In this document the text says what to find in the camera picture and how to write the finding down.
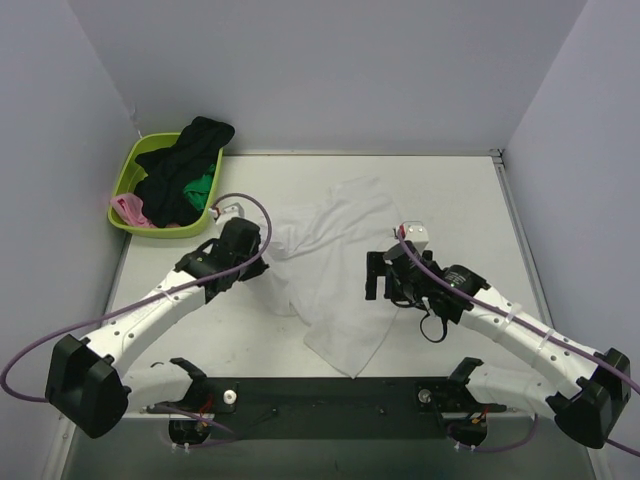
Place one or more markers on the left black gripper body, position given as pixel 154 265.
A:
pixel 252 267

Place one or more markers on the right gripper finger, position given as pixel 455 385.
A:
pixel 389 287
pixel 375 269

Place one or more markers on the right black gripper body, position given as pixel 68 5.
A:
pixel 375 275

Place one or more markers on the white t shirt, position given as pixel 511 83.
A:
pixel 317 258

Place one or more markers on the lime green plastic basket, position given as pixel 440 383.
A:
pixel 131 174

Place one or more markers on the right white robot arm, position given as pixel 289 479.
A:
pixel 582 390

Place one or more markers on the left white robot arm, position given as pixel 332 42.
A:
pixel 91 380

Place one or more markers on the green t shirt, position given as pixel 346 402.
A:
pixel 196 192

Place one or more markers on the black t shirt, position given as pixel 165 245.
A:
pixel 169 169

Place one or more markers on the pink t shirt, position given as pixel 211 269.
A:
pixel 128 210

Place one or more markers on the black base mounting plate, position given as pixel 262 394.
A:
pixel 369 408

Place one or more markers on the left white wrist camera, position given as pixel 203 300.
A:
pixel 221 215

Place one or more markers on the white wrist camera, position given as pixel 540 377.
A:
pixel 414 232
pixel 221 215

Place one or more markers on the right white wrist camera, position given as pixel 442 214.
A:
pixel 414 232

